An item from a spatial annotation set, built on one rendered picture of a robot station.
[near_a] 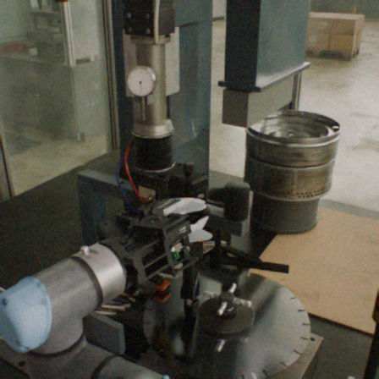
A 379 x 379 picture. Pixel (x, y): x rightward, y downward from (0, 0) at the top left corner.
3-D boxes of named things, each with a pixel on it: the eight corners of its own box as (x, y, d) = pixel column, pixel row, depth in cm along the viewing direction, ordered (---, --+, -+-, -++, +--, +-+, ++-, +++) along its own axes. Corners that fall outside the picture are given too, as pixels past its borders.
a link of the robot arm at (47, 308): (-5, 340, 58) (-19, 284, 55) (69, 297, 66) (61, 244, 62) (30, 373, 54) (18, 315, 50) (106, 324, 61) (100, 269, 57)
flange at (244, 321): (200, 297, 101) (200, 288, 100) (253, 300, 100) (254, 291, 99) (195, 334, 91) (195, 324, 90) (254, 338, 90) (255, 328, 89)
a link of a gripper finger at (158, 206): (187, 217, 76) (149, 244, 70) (179, 216, 77) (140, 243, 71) (179, 190, 74) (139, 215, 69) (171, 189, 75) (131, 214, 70)
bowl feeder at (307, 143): (338, 213, 175) (354, 118, 159) (309, 253, 152) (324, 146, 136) (261, 193, 190) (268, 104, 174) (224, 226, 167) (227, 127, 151)
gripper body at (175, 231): (201, 260, 70) (141, 299, 62) (162, 252, 76) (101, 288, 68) (191, 210, 68) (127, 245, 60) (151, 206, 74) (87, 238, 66)
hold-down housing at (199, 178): (208, 261, 91) (209, 163, 82) (191, 271, 88) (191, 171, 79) (186, 250, 95) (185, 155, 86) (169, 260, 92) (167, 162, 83)
